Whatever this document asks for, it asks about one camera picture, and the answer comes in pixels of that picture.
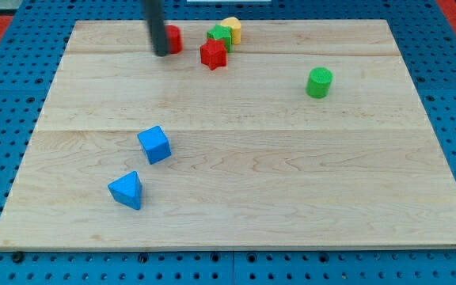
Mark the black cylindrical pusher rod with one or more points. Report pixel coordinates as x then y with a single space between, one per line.
155 20

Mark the green star block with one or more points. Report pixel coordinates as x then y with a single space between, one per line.
219 32

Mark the red star block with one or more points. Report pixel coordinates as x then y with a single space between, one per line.
213 54

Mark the blue triangle block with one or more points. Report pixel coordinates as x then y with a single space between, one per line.
127 190

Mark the red cylinder block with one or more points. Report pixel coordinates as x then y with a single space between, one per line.
174 36

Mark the yellow heart block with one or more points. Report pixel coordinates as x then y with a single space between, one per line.
235 28

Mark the blue cube block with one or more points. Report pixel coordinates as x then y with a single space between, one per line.
155 144

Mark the green cylinder block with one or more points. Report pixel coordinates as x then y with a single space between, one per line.
319 82

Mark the light wooden board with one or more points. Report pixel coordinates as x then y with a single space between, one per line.
256 163

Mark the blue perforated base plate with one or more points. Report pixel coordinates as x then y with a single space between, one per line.
30 52

